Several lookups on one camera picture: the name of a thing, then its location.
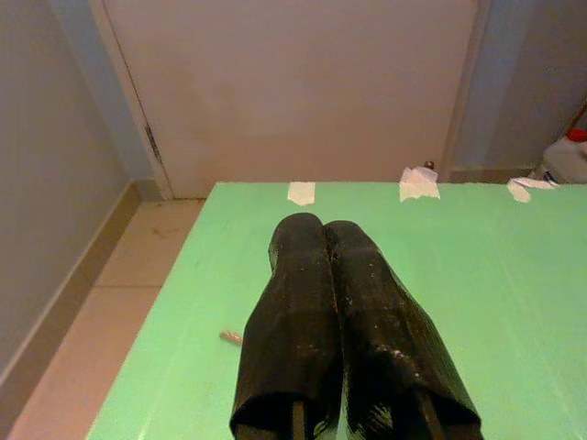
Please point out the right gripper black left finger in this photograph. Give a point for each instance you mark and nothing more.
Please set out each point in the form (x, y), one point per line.
(289, 321)

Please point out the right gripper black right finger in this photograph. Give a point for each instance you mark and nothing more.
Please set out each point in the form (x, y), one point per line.
(385, 330)

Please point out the small brown metal piece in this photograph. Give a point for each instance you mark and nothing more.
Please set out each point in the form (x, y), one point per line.
(230, 337)

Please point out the green table cover board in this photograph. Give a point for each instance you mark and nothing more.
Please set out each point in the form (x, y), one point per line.
(458, 275)

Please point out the white tape piece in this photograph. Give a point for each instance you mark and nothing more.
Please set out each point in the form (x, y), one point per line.
(301, 192)
(520, 188)
(415, 188)

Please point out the beige skirting board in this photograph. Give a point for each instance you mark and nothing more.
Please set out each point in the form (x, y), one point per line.
(69, 284)

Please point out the white door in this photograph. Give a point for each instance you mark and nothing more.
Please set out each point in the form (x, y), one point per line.
(298, 91)

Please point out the metal door hinge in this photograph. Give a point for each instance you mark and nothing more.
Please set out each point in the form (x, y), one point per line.
(150, 137)

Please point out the white jug with red cap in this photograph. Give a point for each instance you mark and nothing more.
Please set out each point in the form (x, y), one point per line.
(566, 158)

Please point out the light wooden stick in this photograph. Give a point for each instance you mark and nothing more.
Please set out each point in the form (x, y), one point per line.
(581, 110)

